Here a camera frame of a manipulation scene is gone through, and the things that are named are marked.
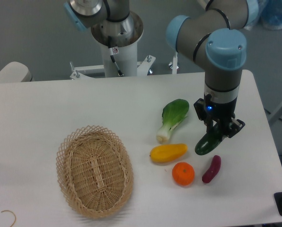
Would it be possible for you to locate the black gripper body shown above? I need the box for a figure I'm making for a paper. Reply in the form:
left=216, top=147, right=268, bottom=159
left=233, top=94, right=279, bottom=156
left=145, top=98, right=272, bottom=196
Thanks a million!
left=194, top=94, right=245, bottom=138

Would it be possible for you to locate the dark green cucumber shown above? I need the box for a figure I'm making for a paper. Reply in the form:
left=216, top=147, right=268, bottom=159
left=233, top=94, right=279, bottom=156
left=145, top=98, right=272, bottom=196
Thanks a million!
left=194, top=124, right=224, bottom=156

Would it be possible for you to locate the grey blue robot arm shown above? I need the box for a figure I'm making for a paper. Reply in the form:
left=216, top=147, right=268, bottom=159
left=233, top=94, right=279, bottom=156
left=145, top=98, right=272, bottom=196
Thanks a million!
left=64, top=0, right=258, bottom=141

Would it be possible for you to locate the purple sweet potato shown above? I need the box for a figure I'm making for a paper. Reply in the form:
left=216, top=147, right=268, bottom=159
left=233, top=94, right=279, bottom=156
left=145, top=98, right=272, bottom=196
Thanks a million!
left=202, top=155, right=221, bottom=183

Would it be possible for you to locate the green bok choy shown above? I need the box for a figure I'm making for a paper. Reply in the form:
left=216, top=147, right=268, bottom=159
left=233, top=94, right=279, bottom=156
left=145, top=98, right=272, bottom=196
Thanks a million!
left=156, top=99, right=189, bottom=143

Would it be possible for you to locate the yellow mango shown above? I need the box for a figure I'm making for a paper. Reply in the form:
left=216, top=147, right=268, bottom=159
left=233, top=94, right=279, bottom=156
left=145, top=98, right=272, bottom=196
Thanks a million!
left=150, top=143, right=188, bottom=163

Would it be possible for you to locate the orange mandarin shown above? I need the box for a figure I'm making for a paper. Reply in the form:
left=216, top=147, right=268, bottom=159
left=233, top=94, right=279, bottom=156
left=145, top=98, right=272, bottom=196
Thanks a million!
left=172, top=162, right=195, bottom=186

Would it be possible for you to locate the blue plastic bag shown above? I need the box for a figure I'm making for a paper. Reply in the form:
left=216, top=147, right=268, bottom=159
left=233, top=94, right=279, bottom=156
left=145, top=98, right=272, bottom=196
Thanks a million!
left=261, top=0, right=282, bottom=30

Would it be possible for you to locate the woven wicker basket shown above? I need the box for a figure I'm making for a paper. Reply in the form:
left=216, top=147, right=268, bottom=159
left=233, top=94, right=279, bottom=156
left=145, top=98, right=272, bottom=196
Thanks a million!
left=56, top=125, right=133, bottom=219

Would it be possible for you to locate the white chair back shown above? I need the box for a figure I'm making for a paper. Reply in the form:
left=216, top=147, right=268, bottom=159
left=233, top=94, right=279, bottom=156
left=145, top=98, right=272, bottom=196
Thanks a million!
left=0, top=61, right=34, bottom=84

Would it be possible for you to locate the tan rubber band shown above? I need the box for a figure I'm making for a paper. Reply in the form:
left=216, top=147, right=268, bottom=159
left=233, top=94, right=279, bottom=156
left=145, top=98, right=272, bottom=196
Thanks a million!
left=1, top=210, right=18, bottom=225

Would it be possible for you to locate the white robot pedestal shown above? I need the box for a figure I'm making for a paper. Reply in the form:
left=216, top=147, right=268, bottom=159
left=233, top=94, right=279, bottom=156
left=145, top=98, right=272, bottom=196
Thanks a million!
left=70, top=11, right=156, bottom=80

